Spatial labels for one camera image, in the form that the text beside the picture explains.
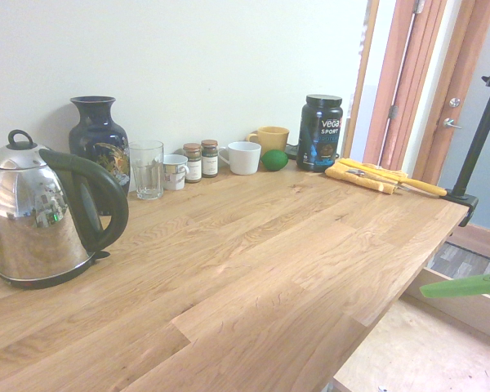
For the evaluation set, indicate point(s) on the open wooden drawer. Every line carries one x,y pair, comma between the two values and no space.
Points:
424,347

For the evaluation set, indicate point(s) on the plain white mug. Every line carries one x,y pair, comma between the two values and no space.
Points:
244,158

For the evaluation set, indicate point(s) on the green lime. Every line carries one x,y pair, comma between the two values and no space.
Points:
274,160

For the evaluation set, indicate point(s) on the spice jar with brown lid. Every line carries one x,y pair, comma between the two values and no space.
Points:
209,161
192,165

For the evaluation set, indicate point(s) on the yellow mug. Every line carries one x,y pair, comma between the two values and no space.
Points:
274,139

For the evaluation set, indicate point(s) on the small white printed mug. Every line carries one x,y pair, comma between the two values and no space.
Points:
174,173

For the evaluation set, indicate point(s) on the black protein powder tub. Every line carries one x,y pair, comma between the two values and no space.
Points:
319,134

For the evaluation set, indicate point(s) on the yellow folded cloth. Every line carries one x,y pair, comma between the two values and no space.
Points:
343,173

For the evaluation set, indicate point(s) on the clear drinking glass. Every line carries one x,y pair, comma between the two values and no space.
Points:
147,171

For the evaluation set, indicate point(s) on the dark blue painted vase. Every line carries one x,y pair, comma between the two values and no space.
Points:
98,139

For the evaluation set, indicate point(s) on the metal door hinge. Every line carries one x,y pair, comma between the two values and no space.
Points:
393,112

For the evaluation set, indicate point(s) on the stainless steel electric kettle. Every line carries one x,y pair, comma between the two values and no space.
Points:
28,216

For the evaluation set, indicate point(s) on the grey blue door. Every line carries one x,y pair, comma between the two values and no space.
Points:
463,163

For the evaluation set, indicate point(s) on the silver deadbolt lock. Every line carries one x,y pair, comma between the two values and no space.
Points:
455,102

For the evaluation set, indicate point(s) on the wooden door frame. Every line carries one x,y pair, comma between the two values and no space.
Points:
408,90

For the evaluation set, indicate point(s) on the black camera stand with clamp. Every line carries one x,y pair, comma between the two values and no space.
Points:
479,134

